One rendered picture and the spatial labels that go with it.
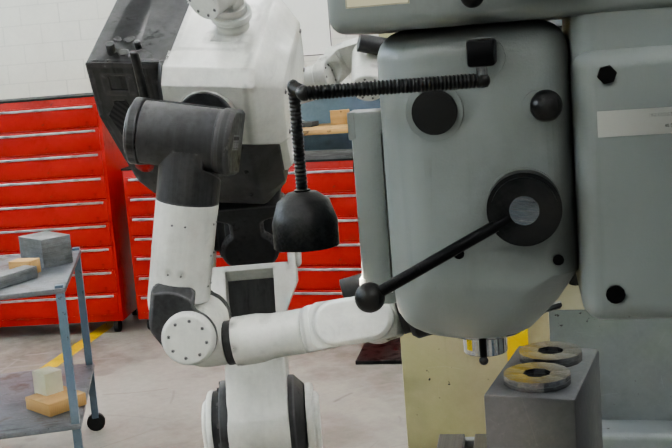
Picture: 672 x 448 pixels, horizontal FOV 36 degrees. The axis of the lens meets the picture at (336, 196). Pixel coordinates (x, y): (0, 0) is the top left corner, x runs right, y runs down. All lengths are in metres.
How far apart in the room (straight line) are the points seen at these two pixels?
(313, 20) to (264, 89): 8.77
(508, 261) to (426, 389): 2.00
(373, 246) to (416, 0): 0.28
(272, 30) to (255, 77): 0.12
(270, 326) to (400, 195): 0.50
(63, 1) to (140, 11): 9.44
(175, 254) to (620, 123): 0.71
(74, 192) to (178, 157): 4.88
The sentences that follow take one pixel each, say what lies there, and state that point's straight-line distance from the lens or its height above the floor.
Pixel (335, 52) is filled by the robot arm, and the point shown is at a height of 1.61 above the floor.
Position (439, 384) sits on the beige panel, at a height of 0.64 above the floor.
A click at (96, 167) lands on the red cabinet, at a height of 1.03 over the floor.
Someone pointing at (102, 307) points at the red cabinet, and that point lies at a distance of 6.39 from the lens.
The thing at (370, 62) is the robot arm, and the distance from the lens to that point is 1.89.
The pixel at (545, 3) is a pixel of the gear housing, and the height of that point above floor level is 1.64.
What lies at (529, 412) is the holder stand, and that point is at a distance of 1.38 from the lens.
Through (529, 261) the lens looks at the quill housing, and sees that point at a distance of 1.01.
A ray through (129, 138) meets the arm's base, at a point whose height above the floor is 1.52.
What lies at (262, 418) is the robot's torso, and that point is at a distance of 1.74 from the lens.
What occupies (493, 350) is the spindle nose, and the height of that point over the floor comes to 1.29.
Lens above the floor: 1.62
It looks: 8 degrees down
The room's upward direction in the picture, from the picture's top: 5 degrees counter-clockwise
